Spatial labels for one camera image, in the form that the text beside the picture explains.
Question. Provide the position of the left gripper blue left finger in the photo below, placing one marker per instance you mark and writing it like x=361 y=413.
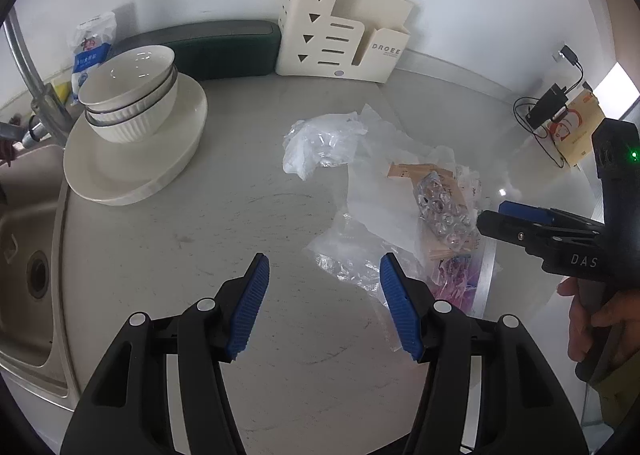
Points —
x=248 y=293

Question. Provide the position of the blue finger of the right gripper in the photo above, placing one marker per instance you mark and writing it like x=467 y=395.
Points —
x=526 y=212
x=511 y=230

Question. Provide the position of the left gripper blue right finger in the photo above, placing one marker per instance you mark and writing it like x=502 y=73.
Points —
x=405 y=299

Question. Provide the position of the clear plastic bag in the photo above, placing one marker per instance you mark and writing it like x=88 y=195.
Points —
x=379 y=214

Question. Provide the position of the pink apple chips pouch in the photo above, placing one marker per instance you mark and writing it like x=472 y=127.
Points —
x=432 y=248

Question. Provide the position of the small clear plastic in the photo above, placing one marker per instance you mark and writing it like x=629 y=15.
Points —
x=326 y=141

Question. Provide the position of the silver pill blister pack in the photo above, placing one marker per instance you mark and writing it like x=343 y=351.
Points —
x=444 y=212

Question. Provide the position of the red white snack wrapper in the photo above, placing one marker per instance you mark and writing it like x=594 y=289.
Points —
x=455 y=280

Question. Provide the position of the steel kitchen faucet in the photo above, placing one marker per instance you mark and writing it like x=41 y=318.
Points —
x=46 y=105

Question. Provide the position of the person's right hand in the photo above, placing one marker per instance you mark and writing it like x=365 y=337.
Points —
x=623 y=309

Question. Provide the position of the black power bank device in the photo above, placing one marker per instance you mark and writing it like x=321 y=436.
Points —
x=547 y=107

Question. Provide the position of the large white plate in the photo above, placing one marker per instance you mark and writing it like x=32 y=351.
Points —
x=122 y=174

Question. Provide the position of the lower white ribbed bowl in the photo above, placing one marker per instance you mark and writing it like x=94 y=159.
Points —
x=135 y=122

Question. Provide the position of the white ribbed bowl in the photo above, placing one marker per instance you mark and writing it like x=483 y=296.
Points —
x=135 y=122
x=127 y=77

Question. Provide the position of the stainless steel sink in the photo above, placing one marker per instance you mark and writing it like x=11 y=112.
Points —
x=34 y=347

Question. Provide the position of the cream utensil organizer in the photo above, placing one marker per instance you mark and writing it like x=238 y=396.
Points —
x=344 y=39

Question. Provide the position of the dark green drying mat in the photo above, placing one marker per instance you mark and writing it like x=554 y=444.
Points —
x=221 y=49

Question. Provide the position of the upper white ribbed bowl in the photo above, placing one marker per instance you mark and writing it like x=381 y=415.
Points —
x=127 y=77

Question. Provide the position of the brown dish rag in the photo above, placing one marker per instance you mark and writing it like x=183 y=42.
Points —
x=9 y=135

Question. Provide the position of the blue white salt bag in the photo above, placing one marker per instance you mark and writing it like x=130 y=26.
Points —
x=91 y=43

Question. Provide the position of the black wall charger plug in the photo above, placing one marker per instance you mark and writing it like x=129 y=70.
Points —
x=567 y=53

